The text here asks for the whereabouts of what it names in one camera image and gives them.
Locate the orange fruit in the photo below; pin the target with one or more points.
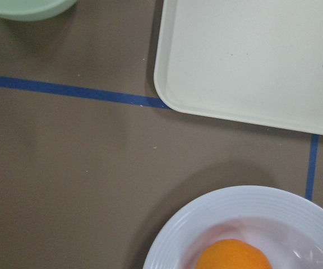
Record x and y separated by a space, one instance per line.
232 253

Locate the cream bear tray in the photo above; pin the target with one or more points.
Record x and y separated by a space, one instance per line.
258 62

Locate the white round plate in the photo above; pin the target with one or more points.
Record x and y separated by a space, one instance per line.
287 228

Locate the green bowl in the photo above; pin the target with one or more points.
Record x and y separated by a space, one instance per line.
33 10

